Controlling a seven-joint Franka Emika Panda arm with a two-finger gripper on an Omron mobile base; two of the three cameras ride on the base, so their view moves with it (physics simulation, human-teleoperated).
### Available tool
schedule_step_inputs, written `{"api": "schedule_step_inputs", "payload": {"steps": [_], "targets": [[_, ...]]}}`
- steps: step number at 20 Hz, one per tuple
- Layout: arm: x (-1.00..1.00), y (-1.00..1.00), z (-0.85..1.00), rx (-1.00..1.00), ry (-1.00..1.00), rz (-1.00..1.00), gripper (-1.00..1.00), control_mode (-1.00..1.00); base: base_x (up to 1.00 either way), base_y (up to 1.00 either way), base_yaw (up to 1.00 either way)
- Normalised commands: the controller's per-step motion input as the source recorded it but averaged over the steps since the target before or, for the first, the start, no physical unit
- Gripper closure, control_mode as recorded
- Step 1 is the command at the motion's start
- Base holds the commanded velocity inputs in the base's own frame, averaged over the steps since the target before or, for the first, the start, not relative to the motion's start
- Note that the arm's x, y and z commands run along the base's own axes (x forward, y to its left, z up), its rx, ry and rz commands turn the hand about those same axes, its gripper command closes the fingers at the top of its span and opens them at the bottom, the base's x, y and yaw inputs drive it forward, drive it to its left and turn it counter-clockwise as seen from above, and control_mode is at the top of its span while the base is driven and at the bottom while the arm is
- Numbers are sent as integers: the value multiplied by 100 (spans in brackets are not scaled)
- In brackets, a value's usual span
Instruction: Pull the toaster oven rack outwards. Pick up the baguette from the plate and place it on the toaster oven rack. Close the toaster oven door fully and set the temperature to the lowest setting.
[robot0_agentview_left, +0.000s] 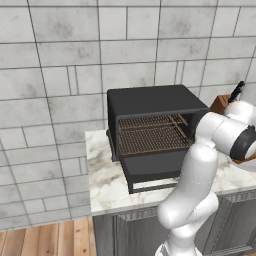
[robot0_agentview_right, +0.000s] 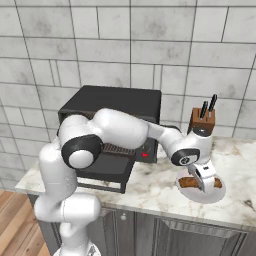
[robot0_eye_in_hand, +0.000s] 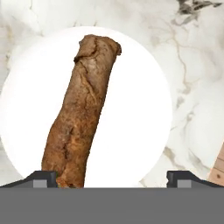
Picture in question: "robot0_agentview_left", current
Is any black toaster oven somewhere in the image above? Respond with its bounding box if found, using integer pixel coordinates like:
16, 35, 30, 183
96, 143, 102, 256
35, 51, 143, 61
105, 84, 210, 163

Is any black toaster oven door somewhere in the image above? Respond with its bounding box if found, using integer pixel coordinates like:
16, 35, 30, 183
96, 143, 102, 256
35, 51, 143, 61
119, 147, 191, 195

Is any grey base cabinet run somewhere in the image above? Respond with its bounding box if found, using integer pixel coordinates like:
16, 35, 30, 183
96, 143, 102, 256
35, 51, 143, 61
92, 188, 256, 256

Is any brown wire oven rack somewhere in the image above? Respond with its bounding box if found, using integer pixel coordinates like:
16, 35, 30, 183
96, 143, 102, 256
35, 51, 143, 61
117, 125, 194, 157
118, 114, 188, 130

